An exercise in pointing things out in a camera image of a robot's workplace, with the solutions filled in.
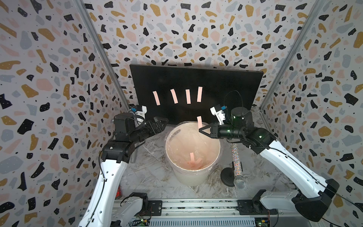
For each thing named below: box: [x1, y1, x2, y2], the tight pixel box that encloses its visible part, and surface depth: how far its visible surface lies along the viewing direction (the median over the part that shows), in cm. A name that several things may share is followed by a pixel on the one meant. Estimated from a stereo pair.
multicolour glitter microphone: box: [230, 142, 247, 189], surface depth 69 cm
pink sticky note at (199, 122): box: [196, 115, 203, 130], surface depth 65 cm
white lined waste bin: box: [165, 121, 222, 187], surface depth 77 cm
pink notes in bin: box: [187, 152, 203, 169], surface depth 83 cm
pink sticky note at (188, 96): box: [185, 88, 192, 105], surface depth 73 cm
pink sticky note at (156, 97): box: [152, 90, 161, 106], surface depth 75 cm
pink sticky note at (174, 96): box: [170, 88, 179, 105], surface depth 73 cm
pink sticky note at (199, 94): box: [196, 86, 203, 103], surface depth 71 cm
